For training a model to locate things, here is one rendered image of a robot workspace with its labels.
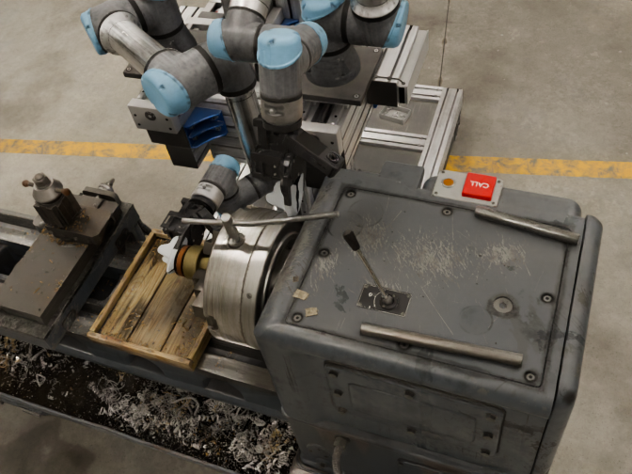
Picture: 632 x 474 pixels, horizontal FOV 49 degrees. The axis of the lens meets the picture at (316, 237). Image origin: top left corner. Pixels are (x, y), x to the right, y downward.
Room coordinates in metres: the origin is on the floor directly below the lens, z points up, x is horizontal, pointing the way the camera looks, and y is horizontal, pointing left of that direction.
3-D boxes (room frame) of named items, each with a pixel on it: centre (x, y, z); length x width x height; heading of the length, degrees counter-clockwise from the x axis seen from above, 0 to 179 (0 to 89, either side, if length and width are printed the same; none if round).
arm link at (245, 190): (1.29, 0.20, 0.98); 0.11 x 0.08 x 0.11; 117
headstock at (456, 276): (0.76, -0.21, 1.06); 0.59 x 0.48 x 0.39; 60
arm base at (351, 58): (1.51, -0.14, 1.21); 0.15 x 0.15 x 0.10
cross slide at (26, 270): (1.26, 0.68, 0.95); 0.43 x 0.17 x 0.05; 150
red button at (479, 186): (0.91, -0.35, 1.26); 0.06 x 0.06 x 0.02; 60
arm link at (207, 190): (1.21, 0.25, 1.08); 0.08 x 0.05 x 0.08; 60
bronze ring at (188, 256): (1.01, 0.28, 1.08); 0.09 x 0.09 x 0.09; 61
